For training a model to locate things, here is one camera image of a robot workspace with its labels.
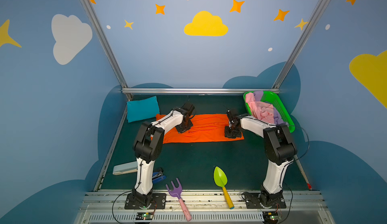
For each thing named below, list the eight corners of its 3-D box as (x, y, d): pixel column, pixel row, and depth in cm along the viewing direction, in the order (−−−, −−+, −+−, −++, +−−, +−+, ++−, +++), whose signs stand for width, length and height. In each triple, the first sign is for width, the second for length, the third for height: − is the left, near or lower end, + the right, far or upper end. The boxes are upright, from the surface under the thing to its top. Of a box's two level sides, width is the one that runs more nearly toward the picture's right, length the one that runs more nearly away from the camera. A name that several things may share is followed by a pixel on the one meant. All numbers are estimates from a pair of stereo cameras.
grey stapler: (115, 176, 83) (111, 173, 80) (116, 168, 86) (112, 165, 82) (137, 171, 85) (134, 168, 81) (137, 164, 88) (135, 161, 84)
